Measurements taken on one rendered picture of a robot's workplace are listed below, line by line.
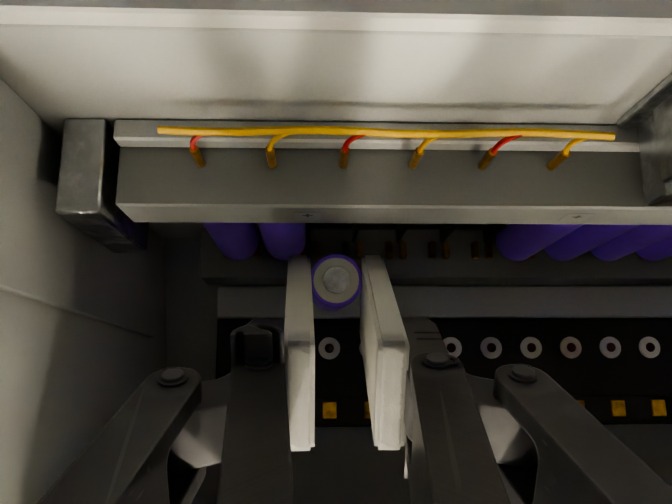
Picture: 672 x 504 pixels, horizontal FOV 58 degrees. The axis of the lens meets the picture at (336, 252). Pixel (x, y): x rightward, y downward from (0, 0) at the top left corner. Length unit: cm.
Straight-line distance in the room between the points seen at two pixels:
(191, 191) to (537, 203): 10
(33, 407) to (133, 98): 9
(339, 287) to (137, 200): 7
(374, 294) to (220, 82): 7
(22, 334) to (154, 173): 6
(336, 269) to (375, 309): 4
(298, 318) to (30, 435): 8
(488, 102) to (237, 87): 7
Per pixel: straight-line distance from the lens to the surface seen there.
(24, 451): 20
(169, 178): 18
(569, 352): 33
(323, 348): 31
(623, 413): 34
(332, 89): 16
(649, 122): 19
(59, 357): 21
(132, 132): 18
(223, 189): 18
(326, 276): 20
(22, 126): 18
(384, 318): 16
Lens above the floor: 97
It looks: 5 degrees up
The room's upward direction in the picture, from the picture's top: 180 degrees counter-clockwise
